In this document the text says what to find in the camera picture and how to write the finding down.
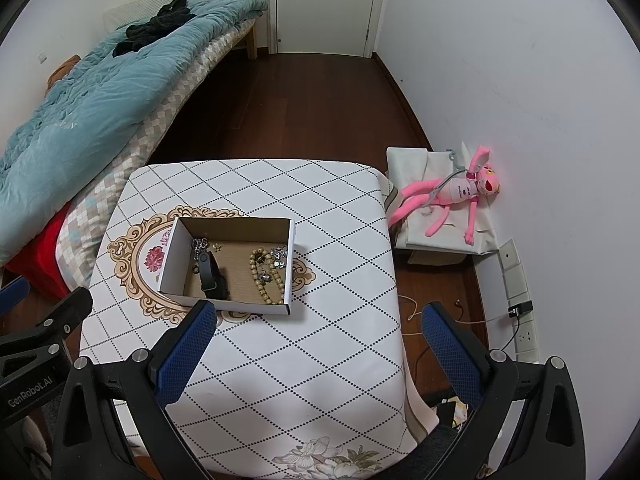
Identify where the black watch strap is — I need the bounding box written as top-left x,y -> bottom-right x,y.
195,250 -> 231,302

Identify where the yellow beaded bracelet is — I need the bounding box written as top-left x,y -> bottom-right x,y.
248,246 -> 288,307

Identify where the red cloth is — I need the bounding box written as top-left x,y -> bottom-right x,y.
6,203 -> 70,302

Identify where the black charger plug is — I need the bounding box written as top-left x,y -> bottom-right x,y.
508,300 -> 534,318

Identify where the white cardboard box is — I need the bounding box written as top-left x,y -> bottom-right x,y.
158,217 -> 295,316

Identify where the teal blue duvet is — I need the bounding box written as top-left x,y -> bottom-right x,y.
1,0 -> 268,263

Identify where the silver pendant charm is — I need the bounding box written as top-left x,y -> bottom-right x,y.
257,271 -> 272,283

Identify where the brown pillow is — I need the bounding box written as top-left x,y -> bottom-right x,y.
47,54 -> 81,89

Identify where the pink panther plush toy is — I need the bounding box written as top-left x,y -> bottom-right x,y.
387,145 -> 501,246

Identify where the white cloth covered box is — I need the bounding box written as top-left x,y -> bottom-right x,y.
386,146 -> 498,256

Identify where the black clothing on bed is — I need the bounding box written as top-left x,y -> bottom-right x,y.
112,0 -> 194,58

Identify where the white door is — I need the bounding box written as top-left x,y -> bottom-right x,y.
276,0 -> 374,58

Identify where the white wall power strip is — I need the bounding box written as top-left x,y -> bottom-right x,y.
498,238 -> 539,364

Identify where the black cable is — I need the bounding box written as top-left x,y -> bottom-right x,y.
414,316 -> 524,366

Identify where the white cable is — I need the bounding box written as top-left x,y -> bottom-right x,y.
397,294 -> 511,336

